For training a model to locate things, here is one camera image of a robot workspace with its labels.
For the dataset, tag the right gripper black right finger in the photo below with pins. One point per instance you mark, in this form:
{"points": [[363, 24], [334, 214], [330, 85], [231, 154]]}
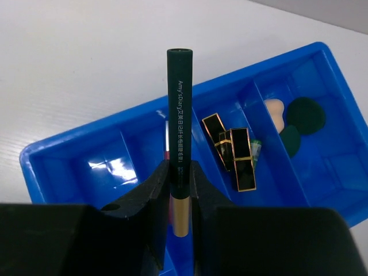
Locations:
{"points": [[238, 240]]}

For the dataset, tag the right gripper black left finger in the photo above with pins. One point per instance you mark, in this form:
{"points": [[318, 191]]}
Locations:
{"points": [[125, 237]]}

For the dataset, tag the red silver lip gloss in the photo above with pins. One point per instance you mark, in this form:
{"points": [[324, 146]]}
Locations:
{"points": [[167, 145]]}

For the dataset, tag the green lip balm tube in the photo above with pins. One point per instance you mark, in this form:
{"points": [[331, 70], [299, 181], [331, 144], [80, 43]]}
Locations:
{"points": [[256, 146]]}

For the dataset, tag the black gold square lipstick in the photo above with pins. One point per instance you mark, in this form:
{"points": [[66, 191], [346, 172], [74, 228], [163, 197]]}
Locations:
{"points": [[242, 159]]}

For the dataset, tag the beige makeup sponge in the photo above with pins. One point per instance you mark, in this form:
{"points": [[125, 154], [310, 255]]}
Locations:
{"points": [[275, 108]]}

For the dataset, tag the dark green labelled round puff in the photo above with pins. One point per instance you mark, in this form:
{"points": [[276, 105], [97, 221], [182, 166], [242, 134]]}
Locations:
{"points": [[306, 115]]}

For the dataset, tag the gold capped dark pencil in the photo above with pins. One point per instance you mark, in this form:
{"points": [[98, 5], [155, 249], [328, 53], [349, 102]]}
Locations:
{"points": [[180, 84]]}

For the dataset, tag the blue divided plastic bin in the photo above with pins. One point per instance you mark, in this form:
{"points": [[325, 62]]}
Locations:
{"points": [[99, 162]]}

